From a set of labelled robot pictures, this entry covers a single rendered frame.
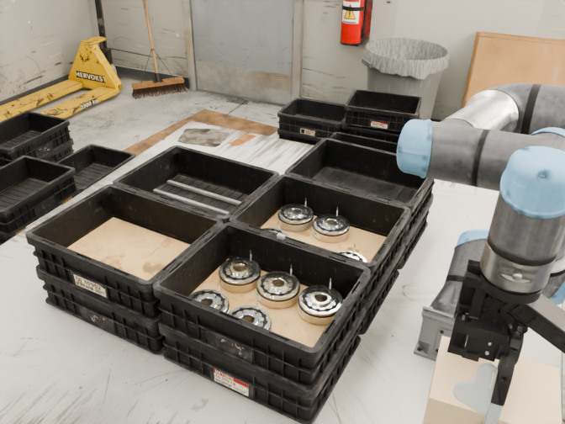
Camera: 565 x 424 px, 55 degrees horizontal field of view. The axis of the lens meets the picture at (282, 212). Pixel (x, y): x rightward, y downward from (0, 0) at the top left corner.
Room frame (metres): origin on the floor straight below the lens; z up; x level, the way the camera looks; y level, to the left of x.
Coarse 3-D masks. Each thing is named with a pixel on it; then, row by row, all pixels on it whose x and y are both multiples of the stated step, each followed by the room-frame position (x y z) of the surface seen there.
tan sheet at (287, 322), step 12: (216, 276) 1.05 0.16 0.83; (204, 288) 1.01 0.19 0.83; (216, 288) 1.01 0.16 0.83; (300, 288) 1.01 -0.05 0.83; (240, 300) 0.96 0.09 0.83; (252, 300) 0.97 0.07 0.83; (276, 312) 0.93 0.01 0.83; (288, 312) 0.93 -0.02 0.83; (276, 324) 0.89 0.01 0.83; (288, 324) 0.89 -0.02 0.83; (300, 324) 0.89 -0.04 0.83; (312, 324) 0.89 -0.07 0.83; (288, 336) 0.85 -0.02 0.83; (300, 336) 0.85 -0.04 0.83; (312, 336) 0.85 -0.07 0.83
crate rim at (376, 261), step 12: (276, 180) 1.37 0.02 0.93; (300, 180) 1.38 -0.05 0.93; (264, 192) 1.30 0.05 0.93; (336, 192) 1.32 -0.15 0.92; (348, 192) 1.31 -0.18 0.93; (252, 204) 1.24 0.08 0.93; (384, 204) 1.25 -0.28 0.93; (396, 204) 1.25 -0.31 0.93; (408, 216) 1.20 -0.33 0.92; (252, 228) 1.12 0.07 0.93; (396, 228) 1.13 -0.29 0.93; (288, 240) 1.07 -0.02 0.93; (336, 252) 1.03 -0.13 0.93; (384, 252) 1.04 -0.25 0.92; (372, 264) 0.98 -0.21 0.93
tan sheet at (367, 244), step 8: (272, 216) 1.33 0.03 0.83; (264, 224) 1.29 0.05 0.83; (272, 224) 1.29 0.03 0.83; (288, 232) 1.25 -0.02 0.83; (296, 232) 1.25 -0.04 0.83; (304, 232) 1.25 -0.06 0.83; (352, 232) 1.26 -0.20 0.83; (360, 232) 1.26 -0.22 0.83; (368, 232) 1.26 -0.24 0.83; (304, 240) 1.22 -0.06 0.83; (312, 240) 1.22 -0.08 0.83; (352, 240) 1.22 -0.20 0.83; (360, 240) 1.22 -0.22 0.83; (368, 240) 1.22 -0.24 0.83; (376, 240) 1.22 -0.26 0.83; (384, 240) 1.22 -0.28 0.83; (328, 248) 1.18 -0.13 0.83; (336, 248) 1.18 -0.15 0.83; (344, 248) 1.18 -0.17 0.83; (352, 248) 1.18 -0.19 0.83; (360, 248) 1.18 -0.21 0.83; (368, 248) 1.18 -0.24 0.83; (376, 248) 1.18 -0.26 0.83; (368, 256) 1.15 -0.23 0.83
